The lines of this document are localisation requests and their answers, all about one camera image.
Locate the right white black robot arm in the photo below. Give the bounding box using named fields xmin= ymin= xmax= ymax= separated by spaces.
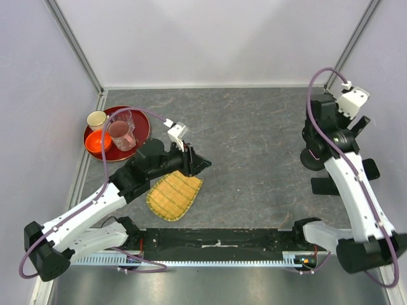
xmin=291 ymin=89 xmax=406 ymax=274

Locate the black smartphone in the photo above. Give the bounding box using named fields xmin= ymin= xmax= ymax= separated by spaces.
xmin=362 ymin=158 xmax=380 ymax=181

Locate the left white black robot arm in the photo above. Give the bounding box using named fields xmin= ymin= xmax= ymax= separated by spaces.
xmin=23 ymin=139 xmax=212 ymax=282

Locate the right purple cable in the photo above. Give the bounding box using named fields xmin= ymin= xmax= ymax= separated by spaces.
xmin=282 ymin=67 xmax=401 ymax=288

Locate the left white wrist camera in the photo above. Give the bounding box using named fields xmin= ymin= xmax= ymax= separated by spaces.
xmin=163 ymin=118 xmax=189 ymax=153

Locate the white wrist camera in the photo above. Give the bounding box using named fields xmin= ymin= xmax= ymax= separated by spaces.
xmin=163 ymin=118 xmax=189 ymax=153
xmin=336 ymin=81 xmax=370 ymax=120

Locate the pink ghost pattern mug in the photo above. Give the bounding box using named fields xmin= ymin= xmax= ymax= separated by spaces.
xmin=107 ymin=121 xmax=137 ymax=151

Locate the woven bamboo tray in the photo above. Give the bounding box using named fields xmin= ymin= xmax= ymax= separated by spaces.
xmin=146 ymin=171 xmax=203 ymax=222

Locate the red round lacquer tray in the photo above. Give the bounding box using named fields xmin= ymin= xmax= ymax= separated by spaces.
xmin=83 ymin=105 xmax=151 ymax=162

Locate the black round-base clamp phone stand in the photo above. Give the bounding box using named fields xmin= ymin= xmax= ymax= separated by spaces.
xmin=300 ymin=149 xmax=324 ymax=172

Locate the slotted cable duct rail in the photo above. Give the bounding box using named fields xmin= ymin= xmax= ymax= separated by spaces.
xmin=72 ymin=251 xmax=317 ymax=268

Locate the clear drinking glass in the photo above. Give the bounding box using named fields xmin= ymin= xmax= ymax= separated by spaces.
xmin=110 ymin=110 xmax=135 ymax=131

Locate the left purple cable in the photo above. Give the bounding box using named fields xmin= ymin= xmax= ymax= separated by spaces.
xmin=18 ymin=107 xmax=176 ymax=280

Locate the pink case smartphone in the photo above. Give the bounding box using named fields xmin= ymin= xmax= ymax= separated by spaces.
xmin=308 ymin=150 xmax=320 ymax=160

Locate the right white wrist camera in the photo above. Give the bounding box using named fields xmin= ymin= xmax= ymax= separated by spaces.
xmin=336 ymin=81 xmax=370 ymax=120

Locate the purple cable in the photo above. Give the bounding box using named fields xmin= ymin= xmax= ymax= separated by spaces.
xmin=18 ymin=107 xmax=176 ymax=280
xmin=282 ymin=67 xmax=401 ymax=288

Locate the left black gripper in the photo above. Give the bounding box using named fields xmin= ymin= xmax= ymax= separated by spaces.
xmin=148 ymin=138 xmax=212 ymax=180

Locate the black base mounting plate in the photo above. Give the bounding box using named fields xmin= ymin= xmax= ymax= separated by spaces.
xmin=120 ymin=228 xmax=315 ymax=261

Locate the beige cup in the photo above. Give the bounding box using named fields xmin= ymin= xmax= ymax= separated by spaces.
xmin=86 ymin=111 xmax=109 ymax=132

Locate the orange bowl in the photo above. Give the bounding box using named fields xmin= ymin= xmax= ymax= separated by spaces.
xmin=84 ymin=130 xmax=113 ymax=154

